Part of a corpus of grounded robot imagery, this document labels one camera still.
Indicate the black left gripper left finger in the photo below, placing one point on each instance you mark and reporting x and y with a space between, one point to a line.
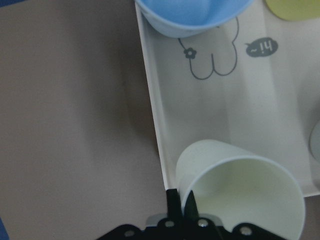
173 204

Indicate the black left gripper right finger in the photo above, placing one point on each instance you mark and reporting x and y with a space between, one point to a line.
190 207

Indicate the white cartoon tray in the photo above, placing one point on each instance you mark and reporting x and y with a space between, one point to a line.
253 82

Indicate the grey round object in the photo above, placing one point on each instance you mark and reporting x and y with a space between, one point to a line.
314 141

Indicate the blue plastic bowl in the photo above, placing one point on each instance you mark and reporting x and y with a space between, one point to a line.
185 18

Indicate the green plastic plate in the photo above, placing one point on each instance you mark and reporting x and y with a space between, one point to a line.
294 10

